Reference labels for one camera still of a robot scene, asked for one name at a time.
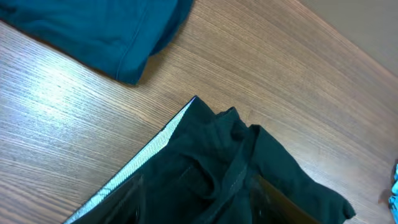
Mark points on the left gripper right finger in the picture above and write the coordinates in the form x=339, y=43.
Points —
x=269, y=205

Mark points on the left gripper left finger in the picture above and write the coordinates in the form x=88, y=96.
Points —
x=124, y=205

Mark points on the black shorts with white lining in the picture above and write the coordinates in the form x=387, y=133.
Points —
x=199, y=168

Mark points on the light blue garment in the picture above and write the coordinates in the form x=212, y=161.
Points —
x=393, y=198

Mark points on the folded navy blue shorts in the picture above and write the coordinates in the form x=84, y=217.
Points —
x=115, y=37

